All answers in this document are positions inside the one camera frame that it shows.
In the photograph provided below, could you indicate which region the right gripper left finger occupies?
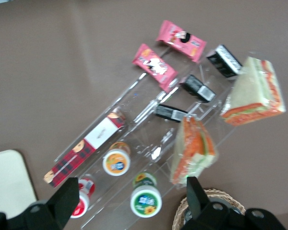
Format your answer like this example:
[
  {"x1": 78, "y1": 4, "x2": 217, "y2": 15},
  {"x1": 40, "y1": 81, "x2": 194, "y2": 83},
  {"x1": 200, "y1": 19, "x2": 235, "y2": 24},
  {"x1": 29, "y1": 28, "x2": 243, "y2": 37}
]
[{"x1": 7, "y1": 177, "x2": 79, "y2": 230}]

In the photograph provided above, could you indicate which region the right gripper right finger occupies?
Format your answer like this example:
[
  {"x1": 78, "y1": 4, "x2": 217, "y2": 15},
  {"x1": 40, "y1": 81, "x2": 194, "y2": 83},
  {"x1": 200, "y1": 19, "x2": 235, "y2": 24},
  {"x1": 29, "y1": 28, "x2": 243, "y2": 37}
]
[{"x1": 181, "y1": 176, "x2": 245, "y2": 230}]

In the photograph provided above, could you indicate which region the triangle sandwich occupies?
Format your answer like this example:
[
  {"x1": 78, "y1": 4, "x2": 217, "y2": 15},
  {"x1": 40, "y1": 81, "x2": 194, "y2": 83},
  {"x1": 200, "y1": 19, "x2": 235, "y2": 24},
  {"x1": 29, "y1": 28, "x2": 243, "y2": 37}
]
[
  {"x1": 219, "y1": 56, "x2": 287, "y2": 127},
  {"x1": 169, "y1": 116, "x2": 218, "y2": 185}
]

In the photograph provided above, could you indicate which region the beige plastic serving tray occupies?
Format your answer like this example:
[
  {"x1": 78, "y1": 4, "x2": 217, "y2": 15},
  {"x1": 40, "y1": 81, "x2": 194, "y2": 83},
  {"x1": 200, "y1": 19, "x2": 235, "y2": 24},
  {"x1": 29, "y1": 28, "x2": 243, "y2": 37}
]
[{"x1": 0, "y1": 149, "x2": 38, "y2": 214}]

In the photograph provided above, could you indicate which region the oval wicker basket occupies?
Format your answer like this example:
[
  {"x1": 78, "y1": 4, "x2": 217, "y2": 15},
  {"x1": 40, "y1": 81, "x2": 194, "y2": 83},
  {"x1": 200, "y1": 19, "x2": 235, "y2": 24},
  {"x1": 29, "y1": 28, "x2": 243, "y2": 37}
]
[{"x1": 172, "y1": 188, "x2": 247, "y2": 230}]

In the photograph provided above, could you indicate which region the red lid yogurt bottle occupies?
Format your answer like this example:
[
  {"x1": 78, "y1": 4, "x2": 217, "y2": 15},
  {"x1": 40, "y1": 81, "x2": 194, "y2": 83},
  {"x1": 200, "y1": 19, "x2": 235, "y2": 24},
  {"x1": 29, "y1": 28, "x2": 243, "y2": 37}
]
[{"x1": 69, "y1": 173, "x2": 96, "y2": 219}]

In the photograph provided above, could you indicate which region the green lid yogurt bottle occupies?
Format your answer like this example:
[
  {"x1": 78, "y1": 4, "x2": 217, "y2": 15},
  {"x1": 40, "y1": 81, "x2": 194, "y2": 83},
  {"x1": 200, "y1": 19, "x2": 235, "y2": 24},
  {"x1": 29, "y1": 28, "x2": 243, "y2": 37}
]
[{"x1": 130, "y1": 172, "x2": 163, "y2": 218}]

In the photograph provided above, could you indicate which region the red plaid cookie box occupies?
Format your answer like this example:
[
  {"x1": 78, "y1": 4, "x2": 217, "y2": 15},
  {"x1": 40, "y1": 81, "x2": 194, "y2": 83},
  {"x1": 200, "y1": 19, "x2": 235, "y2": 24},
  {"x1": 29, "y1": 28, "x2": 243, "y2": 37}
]
[{"x1": 43, "y1": 106, "x2": 127, "y2": 187}]

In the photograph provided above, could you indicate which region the orange lid yogurt bottle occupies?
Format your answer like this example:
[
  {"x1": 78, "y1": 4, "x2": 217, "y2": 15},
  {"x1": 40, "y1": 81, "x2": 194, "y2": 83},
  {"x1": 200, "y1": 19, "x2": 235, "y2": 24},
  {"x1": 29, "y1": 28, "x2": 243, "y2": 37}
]
[{"x1": 102, "y1": 141, "x2": 132, "y2": 177}]

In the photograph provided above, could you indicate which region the small black snack box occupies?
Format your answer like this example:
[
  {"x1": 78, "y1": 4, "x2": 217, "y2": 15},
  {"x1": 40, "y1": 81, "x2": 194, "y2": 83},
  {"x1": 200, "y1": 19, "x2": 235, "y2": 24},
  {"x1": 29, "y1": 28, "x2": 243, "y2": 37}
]
[
  {"x1": 179, "y1": 74, "x2": 216, "y2": 103},
  {"x1": 155, "y1": 103, "x2": 189, "y2": 123},
  {"x1": 205, "y1": 44, "x2": 243, "y2": 79}
]

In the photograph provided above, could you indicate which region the clear acrylic tiered snack shelf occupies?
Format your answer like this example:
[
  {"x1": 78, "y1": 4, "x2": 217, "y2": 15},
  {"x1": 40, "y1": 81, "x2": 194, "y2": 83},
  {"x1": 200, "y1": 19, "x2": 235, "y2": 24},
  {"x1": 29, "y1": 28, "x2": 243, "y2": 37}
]
[{"x1": 54, "y1": 45, "x2": 257, "y2": 230}]

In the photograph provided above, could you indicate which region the pink cartoon snack packet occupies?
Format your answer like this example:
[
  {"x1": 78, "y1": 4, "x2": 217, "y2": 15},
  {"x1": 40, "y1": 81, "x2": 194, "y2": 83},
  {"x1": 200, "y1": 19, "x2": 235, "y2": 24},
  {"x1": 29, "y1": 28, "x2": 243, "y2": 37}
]
[
  {"x1": 132, "y1": 43, "x2": 179, "y2": 93},
  {"x1": 156, "y1": 20, "x2": 207, "y2": 63}
]

